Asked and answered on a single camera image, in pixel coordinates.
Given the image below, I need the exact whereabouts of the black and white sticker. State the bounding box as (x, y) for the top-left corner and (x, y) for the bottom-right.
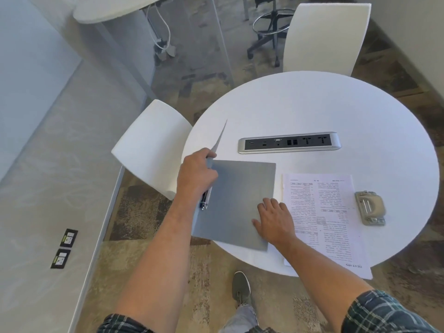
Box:
(59, 229), (79, 248)
(50, 249), (71, 269)

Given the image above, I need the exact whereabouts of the person's plaid sleeve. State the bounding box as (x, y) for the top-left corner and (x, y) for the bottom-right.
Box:
(341, 289), (442, 333)
(95, 313), (154, 333)

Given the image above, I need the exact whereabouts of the person's left plaid sleeve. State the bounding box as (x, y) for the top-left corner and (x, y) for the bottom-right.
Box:
(95, 313), (154, 333)

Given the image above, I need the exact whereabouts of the white cable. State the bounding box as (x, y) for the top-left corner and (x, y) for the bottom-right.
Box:
(145, 3), (174, 52)

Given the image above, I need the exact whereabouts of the person's gray shoe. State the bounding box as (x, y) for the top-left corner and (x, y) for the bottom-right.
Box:
(231, 271), (252, 310)

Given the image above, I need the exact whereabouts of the white table with cables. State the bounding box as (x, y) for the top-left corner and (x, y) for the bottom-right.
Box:
(72, 0), (168, 25)

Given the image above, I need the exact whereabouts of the white chair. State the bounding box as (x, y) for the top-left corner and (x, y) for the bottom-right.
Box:
(282, 3), (372, 77)
(111, 99), (193, 201)

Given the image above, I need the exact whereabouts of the gray metal hole punch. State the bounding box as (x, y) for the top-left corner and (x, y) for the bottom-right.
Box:
(354, 190), (386, 226)

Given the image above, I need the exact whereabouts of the silver table power outlet panel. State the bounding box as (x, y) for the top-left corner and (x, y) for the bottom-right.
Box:
(237, 132), (342, 155)

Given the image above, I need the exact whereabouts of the person's right hand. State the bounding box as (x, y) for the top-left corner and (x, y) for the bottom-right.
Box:
(251, 197), (296, 245)

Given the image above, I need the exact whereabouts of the person's right forearm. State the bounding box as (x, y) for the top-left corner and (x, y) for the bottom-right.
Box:
(273, 234), (377, 330)

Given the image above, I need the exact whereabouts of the gray ring binder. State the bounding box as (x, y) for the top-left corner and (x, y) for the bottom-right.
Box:
(191, 119), (277, 252)

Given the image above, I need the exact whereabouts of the printed paper sheet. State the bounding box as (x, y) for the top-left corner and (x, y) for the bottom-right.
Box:
(282, 173), (374, 281)

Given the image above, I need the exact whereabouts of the black office stool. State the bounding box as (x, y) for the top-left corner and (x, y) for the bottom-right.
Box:
(247, 0), (296, 68)

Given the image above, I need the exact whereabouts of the person's right plaid sleeve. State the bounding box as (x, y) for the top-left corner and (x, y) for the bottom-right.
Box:
(341, 289), (442, 333)

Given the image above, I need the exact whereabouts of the person's left hand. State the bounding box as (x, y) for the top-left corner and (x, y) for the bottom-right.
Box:
(176, 148), (219, 206)

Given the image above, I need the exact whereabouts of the person's gray trouser leg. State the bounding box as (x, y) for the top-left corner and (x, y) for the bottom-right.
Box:
(218, 303), (260, 333)

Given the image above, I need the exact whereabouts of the white power adapter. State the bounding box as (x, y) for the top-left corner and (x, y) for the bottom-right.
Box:
(154, 38), (178, 61)

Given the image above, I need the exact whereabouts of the person's left forearm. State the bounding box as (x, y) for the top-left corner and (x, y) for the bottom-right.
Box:
(114, 195), (206, 327)

